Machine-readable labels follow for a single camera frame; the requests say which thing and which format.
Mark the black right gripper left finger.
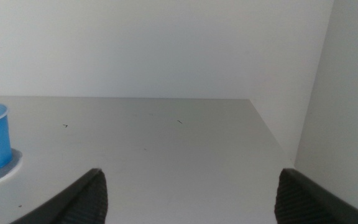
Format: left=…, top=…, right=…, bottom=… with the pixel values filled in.
left=9, top=168, right=109, bottom=224

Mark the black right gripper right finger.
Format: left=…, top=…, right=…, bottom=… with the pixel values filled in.
left=273, top=168, right=358, bottom=224

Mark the round grey cup mat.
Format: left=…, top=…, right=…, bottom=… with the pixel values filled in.
left=0, top=147, right=24, bottom=189

